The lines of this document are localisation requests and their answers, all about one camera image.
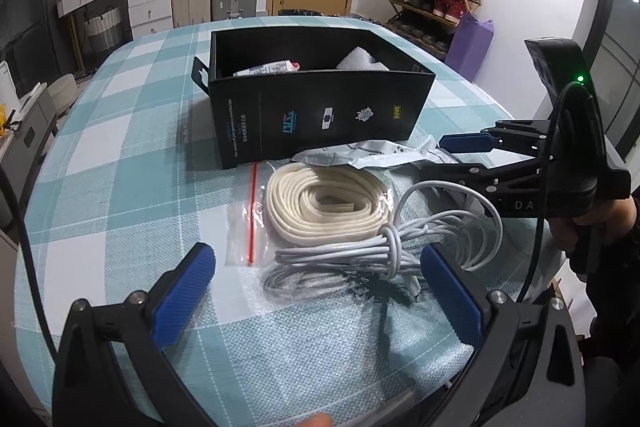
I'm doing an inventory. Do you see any white small appliance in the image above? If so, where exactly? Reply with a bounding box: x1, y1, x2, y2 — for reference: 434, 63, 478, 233
0, 59, 21, 105

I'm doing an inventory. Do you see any white tube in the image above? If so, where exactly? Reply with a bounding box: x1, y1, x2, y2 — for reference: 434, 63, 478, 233
232, 61, 302, 78

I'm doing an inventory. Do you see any white foam sheet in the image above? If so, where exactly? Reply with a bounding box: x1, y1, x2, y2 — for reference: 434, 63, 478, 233
336, 48, 391, 72

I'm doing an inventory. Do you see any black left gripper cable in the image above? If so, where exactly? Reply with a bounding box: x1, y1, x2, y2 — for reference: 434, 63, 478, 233
0, 164, 58, 355

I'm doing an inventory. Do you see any grey low cabinet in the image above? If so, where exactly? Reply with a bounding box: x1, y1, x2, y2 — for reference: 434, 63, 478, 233
0, 87, 58, 238

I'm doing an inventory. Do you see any zip bag with white rope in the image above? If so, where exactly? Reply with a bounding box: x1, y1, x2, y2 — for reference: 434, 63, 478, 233
225, 162, 401, 268

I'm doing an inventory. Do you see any white desk with drawers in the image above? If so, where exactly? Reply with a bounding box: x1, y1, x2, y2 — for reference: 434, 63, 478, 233
56, 0, 173, 42

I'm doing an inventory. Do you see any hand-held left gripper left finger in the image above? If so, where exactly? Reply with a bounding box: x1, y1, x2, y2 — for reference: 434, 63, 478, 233
52, 243, 217, 427

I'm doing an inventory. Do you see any woven storage basket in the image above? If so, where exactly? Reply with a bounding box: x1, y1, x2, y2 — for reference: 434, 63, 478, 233
82, 4, 123, 54

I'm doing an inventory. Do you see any purple bag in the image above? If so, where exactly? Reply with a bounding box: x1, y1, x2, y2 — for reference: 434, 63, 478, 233
445, 13, 495, 82

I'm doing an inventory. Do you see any white charging cable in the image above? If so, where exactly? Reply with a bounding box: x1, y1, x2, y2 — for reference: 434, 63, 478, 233
260, 181, 505, 303

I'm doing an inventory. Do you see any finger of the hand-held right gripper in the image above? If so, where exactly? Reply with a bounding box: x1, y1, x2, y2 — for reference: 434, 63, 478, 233
415, 157, 543, 191
439, 119, 551, 158

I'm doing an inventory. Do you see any black cardboard box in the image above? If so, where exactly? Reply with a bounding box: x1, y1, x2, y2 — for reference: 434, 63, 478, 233
192, 29, 437, 170

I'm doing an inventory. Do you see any teal checked tablecloth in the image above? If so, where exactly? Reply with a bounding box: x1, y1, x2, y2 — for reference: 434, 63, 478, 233
14, 17, 566, 427

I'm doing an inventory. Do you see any person's left hand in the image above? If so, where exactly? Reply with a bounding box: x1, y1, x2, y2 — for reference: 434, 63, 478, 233
295, 413, 336, 427

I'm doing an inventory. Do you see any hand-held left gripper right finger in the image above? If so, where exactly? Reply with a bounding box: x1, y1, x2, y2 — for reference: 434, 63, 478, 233
419, 244, 588, 427

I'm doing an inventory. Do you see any white printed plastic packet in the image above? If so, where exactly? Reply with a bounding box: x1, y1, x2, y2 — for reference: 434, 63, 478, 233
292, 136, 463, 170

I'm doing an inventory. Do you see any dark glass door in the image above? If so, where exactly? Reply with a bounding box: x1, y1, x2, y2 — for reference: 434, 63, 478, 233
575, 0, 640, 168

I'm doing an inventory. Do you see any person's right hand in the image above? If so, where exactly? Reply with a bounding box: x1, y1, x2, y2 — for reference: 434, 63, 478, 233
550, 196, 640, 270

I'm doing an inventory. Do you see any person's dark clothing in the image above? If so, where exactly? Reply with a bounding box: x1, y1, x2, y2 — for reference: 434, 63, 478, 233
582, 187, 640, 427

